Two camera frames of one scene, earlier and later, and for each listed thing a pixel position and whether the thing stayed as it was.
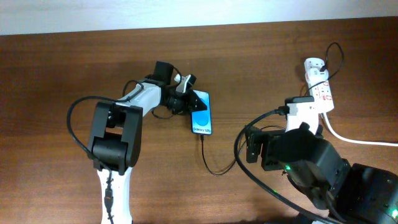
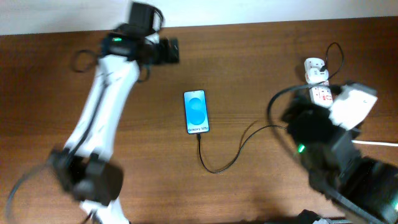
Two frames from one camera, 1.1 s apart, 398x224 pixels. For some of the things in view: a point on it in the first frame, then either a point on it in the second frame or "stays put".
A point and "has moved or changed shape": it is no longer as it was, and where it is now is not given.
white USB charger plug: [314, 75] stays put
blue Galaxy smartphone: [201, 120] has moved or changed shape
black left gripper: [190, 103] to [168, 49]
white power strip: [321, 91] stays put
